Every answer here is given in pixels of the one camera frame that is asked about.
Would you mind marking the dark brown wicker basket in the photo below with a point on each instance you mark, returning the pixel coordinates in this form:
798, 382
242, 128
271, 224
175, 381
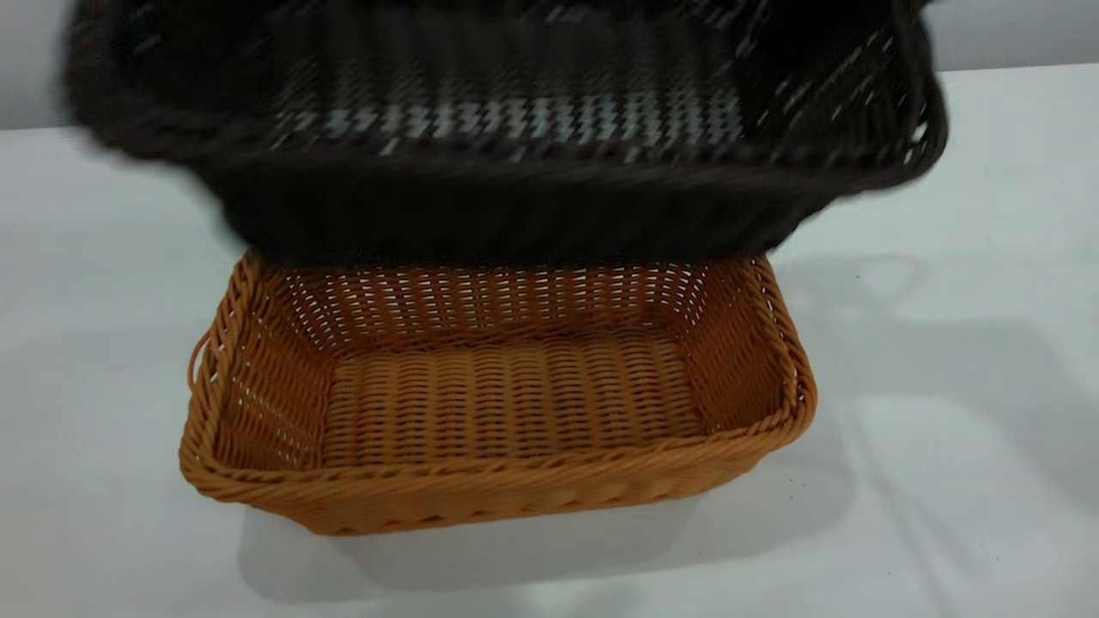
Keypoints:
515, 206

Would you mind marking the orange wicker basket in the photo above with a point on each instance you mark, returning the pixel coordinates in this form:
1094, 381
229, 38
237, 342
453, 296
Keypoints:
515, 403

